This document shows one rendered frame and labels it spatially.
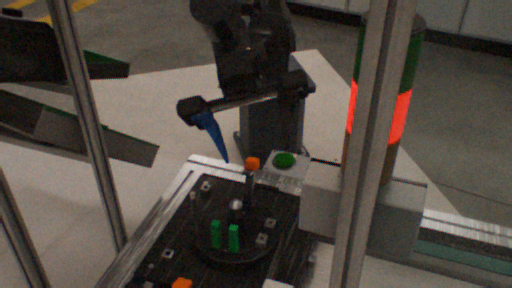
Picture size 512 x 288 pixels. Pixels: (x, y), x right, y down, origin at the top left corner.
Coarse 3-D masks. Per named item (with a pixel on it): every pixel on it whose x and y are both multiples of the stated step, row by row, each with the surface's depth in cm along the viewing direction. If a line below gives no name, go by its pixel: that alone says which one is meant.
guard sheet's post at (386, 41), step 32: (384, 0) 33; (416, 0) 33; (384, 32) 35; (384, 64) 37; (384, 96) 37; (352, 128) 40; (384, 128) 39; (352, 160) 42; (352, 192) 44; (352, 224) 47; (352, 256) 49
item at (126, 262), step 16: (176, 176) 93; (192, 176) 93; (176, 192) 90; (160, 208) 86; (176, 208) 86; (144, 224) 83; (160, 224) 83; (128, 240) 80; (144, 240) 81; (128, 256) 78; (112, 272) 75; (128, 272) 75
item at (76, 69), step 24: (48, 0) 58; (72, 24) 60; (72, 48) 61; (72, 72) 64; (96, 120) 69; (96, 144) 70; (0, 168) 54; (96, 168) 74; (0, 192) 55; (0, 216) 57; (120, 216) 81; (24, 240) 61; (120, 240) 83; (24, 264) 62
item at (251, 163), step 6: (246, 162) 78; (252, 162) 78; (258, 162) 79; (246, 168) 79; (252, 168) 78; (246, 174) 77; (252, 174) 79; (246, 180) 80; (252, 180) 79; (246, 186) 80; (252, 186) 80; (246, 192) 80; (252, 192) 81; (246, 198) 81
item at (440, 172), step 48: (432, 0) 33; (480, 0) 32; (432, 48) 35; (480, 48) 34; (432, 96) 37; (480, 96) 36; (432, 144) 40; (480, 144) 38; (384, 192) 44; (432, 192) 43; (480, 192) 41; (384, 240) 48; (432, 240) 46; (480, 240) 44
